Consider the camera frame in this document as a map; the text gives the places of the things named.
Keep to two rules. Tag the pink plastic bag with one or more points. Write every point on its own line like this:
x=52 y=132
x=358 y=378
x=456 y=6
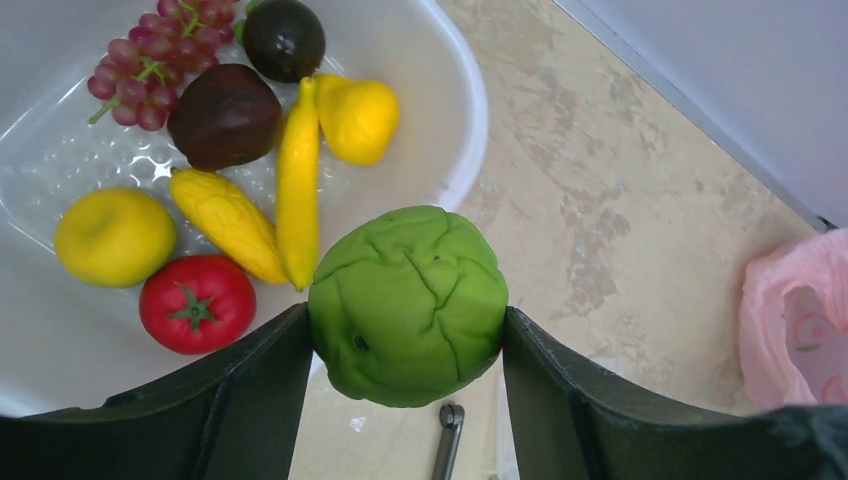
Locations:
x=793 y=324

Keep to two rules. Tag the black metal crank tool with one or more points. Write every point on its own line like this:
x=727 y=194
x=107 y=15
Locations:
x=451 y=418

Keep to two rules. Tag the white plastic basket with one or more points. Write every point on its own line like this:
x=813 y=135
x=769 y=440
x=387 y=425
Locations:
x=68 y=344

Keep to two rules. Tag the yellow fake lemon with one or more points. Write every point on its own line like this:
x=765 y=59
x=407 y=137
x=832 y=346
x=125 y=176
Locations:
x=358 y=118

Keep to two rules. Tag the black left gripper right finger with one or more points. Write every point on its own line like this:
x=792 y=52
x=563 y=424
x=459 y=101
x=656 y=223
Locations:
x=571 y=418

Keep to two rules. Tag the yellow fake banana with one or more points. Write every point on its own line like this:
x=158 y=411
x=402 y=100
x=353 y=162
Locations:
x=297 y=196

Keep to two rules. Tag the dark purple fake fruit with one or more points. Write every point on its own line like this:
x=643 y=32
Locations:
x=226 y=117

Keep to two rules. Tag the red fake tomato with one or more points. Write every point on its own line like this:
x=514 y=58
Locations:
x=197 y=304

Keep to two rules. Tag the red fake grape bunch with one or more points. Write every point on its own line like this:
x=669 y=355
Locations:
x=138 y=80

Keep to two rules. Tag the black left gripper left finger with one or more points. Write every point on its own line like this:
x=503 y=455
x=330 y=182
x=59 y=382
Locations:
x=233 y=414

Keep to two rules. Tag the green wrinkled fake fruit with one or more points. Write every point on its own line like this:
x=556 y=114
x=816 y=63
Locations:
x=408 y=308

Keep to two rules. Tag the dark brown fake fruit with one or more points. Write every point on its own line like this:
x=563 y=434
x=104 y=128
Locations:
x=284 y=40

